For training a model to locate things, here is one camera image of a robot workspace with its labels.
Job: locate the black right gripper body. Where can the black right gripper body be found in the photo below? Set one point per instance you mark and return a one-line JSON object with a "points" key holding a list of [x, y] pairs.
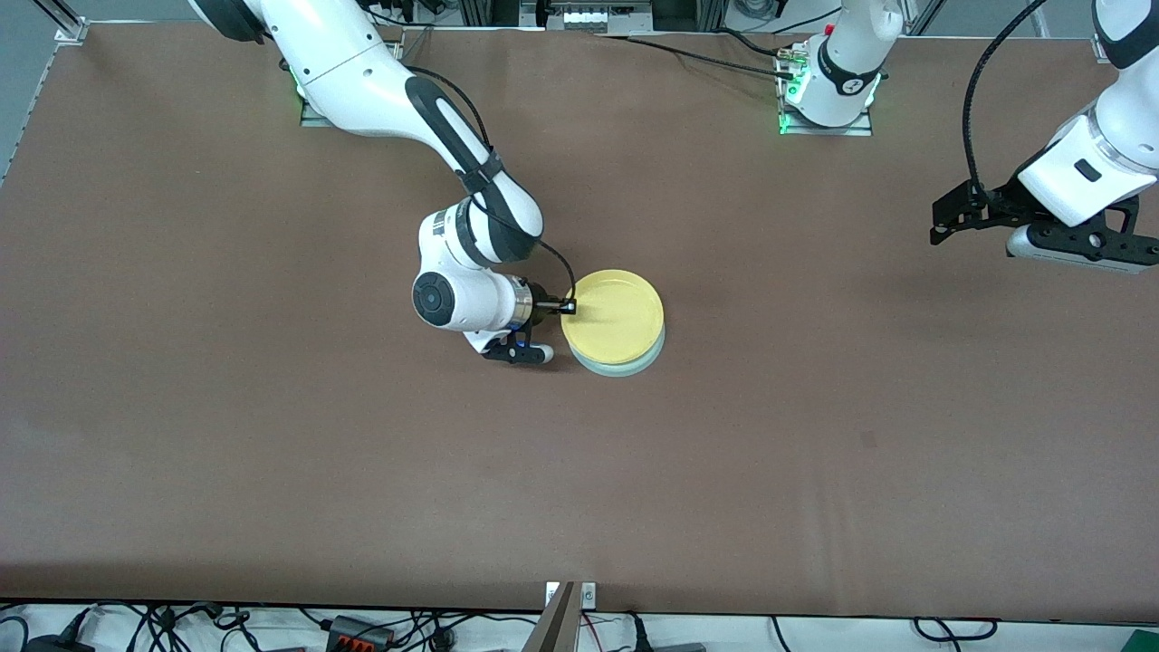
{"points": [[541, 308]]}

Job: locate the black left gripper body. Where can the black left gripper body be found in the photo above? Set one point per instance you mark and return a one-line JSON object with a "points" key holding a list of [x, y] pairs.
{"points": [[994, 206]]}

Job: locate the yellow round plate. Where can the yellow round plate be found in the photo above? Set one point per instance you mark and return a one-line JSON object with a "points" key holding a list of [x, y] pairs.
{"points": [[616, 312]]}

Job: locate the pale green round plate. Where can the pale green round plate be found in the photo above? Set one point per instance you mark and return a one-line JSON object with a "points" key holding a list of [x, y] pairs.
{"points": [[625, 369]]}

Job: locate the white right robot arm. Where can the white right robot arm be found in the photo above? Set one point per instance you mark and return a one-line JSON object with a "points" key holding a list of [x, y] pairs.
{"points": [[362, 81]]}

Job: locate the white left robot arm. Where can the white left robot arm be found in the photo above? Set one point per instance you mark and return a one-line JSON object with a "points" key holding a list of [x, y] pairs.
{"points": [[847, 54]]}

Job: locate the white power strip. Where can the white power strip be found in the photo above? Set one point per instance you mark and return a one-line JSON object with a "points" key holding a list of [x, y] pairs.
{"points": [[589, 16]]}

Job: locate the black plug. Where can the black plug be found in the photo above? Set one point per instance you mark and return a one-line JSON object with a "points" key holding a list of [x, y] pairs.
{"points": [[639, 634]]}

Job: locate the black box with red connectors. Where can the black box with red connectors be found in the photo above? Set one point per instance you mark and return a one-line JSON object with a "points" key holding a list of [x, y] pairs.
{"points": [[358, 634]]}

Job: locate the green object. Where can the green object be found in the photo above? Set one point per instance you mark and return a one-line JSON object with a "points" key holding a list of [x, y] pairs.
{"points": [[1145, 643]]}

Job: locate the aluminium corner profile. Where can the aluminium corner profile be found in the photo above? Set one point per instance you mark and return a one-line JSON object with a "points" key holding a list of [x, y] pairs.
{"points": [[71, 32]]}

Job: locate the black power adapter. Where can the black power adapter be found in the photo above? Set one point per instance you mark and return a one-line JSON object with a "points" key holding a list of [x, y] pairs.
{"points": [[59, 645]]}

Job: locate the aluminium left arm base plate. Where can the aluminium left arm base plate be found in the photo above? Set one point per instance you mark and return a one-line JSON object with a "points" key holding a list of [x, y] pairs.
{"points": [[860, 129]]}

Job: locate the grey wooden post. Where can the grey wooden post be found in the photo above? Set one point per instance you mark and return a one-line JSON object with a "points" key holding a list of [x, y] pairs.
{"points": [[554, 629]]}

